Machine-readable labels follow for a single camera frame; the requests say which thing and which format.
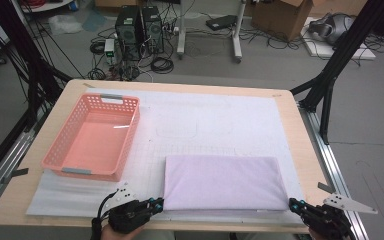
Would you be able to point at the black metal frame strut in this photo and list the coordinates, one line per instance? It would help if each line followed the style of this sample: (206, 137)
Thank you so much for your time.
(345, 50)
(21, 43)

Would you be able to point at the round white table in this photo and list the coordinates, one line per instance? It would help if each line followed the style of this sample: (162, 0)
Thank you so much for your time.
(46, 6)

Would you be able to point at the white grid mat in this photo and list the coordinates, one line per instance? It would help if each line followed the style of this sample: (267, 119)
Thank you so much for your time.
(213, 116)

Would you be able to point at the aluminium rail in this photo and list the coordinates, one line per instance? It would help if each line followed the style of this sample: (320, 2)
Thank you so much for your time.
(328, 153)
(16, 150)

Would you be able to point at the white power supply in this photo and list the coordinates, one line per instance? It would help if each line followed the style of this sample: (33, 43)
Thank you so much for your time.
(109, 50)

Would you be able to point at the person's right hand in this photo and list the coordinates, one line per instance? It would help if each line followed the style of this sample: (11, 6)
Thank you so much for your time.
(311, 236)

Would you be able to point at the black computer tower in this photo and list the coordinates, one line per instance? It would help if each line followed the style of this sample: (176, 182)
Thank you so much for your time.
(128, 33)
(153, 30)

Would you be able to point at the person's left hand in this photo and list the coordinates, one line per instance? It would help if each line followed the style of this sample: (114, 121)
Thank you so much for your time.
(113, 236)

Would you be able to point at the black flat device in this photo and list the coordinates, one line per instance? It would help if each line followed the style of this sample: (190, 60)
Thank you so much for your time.
(221, 22)

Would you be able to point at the grey rounded device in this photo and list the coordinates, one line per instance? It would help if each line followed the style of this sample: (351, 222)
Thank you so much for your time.
(333, 28)

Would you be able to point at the grey metal bracket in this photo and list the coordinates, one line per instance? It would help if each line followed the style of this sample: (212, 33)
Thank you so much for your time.
(18, 173)
(325, 187)

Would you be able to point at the white foam board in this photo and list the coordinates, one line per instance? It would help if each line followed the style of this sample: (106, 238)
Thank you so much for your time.
(326, 51)

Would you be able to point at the pink plastic basket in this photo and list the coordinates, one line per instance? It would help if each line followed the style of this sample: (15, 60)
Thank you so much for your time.
(96, 146)

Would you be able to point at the white metal stand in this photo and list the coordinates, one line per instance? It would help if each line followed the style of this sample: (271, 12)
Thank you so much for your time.
(181, 33)

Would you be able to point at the clear plastic bag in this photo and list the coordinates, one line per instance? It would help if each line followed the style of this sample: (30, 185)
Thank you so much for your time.
(63, 24)

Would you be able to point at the lilac towel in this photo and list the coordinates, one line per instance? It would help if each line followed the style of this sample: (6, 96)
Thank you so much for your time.
(223, 183)

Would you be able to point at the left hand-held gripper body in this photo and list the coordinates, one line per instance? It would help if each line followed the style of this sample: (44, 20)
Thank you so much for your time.
(128, 215)

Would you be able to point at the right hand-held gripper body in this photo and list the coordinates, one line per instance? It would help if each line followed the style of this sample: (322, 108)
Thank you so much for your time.
(328, 223)

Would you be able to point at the brown cardboard box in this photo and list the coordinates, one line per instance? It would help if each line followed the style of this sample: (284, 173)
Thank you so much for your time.
(280, 18)
(340, 6)

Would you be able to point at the blue floor sheet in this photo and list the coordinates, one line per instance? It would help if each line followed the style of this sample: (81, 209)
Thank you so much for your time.
(93, 20)

